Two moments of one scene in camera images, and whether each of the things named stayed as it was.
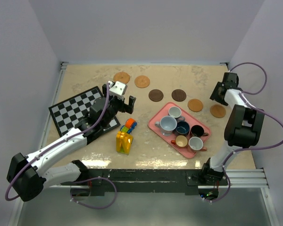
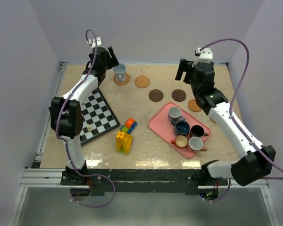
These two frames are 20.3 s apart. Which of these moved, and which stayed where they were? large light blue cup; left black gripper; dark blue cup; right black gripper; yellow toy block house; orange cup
Moved: left black gripper; large light blue cup; right black gripper
Stayed: dark blue cup; yellow toy block house; orange cup
